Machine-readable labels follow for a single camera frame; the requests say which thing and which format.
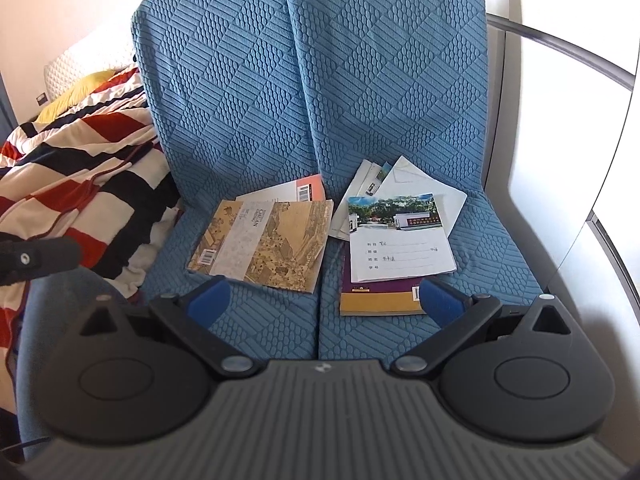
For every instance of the blue grey curtain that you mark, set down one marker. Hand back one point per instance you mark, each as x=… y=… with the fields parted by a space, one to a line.
x=6 y=110

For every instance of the yellow pillow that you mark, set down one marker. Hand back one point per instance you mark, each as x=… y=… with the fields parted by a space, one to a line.
x=75 y=95

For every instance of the white book with orange edge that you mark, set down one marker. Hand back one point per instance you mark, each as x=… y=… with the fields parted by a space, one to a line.
x=290 y=190

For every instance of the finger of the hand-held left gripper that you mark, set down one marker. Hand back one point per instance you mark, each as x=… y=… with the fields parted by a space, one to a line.
x=47 y=256

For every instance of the wall socket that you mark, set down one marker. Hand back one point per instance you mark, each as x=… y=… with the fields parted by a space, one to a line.
x=42 y=98

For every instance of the purple and yellow book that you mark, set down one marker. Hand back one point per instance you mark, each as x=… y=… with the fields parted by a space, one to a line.
x=375 y=300

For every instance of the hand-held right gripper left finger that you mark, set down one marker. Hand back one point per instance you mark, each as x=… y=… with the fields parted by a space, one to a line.
x=210 y=296

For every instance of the photo cover notebook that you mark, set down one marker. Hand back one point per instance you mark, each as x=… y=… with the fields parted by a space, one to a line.
x=400 y=250

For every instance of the grey metal rail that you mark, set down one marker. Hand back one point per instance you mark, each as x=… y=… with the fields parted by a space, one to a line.
x=575 y=45
x=610 y=245

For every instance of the red black cream striped blanket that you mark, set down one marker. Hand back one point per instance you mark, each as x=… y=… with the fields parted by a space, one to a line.
x=75 y=185

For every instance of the tan painting cover book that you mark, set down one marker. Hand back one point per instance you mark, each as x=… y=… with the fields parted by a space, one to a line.
x=270 y=245

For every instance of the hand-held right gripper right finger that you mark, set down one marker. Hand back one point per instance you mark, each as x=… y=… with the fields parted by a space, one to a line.
x=440 y=302

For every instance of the white cover notebook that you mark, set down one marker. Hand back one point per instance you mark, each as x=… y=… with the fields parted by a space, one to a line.
x=425 y=182

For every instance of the blue textured sofa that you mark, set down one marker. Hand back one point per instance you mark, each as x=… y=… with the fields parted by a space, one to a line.
x=240 y=85

